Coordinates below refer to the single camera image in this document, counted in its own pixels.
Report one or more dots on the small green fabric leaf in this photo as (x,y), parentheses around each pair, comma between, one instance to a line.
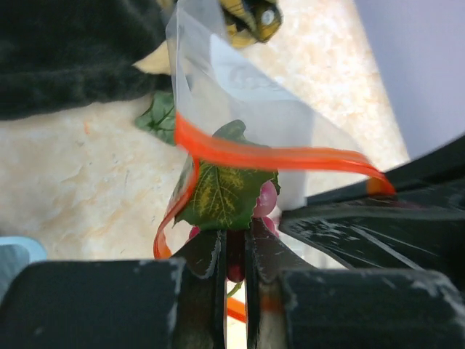
(159,118)

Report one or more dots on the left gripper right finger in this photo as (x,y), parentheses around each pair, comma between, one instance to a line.
(290,304)

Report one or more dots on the purple grape bunch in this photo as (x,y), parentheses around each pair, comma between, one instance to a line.
(224,198)

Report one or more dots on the light blue plastic basket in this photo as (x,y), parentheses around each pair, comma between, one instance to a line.
(17,253)

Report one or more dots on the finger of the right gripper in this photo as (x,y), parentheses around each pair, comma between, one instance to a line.
(445,164)
(420,229)

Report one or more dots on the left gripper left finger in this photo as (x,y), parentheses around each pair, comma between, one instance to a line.
(178,302)

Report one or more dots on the black floral pillow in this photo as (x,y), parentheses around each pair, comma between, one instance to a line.
(57,55)

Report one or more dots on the yellow plaid shirt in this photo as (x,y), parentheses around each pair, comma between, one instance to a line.
(240,23)

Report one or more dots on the clear zip bag orange zipper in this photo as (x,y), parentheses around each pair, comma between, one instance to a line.
(229,113)

